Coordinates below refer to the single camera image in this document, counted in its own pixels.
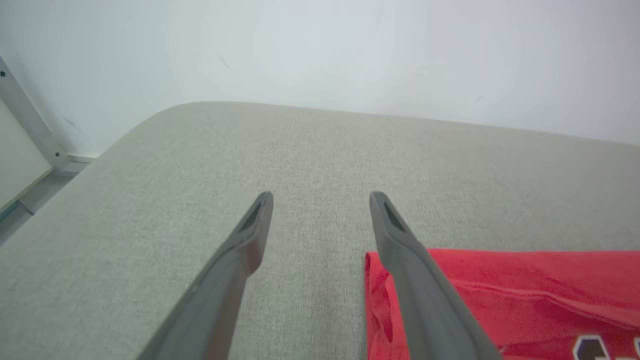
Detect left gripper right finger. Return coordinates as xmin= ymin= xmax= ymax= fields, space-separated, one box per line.
xmin=369 ymin=191 xmax=503 ymax=360

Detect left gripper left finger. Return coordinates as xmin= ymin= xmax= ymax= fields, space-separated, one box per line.
xmin=137 ymin=191 xmax=275 ymax=360

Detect red Bulls 23 shorts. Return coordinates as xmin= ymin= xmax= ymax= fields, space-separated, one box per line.
xmin=364 ymin=248 xmax=640 ymax=360

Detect white baseboard strip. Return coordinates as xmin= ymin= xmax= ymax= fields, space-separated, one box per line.
xmin=65 ymin=154 xmax=97 ymax=174

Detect grey metal frame bar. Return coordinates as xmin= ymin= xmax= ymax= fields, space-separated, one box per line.
xmin=0 ymin=55 xmax=71 ymax=173

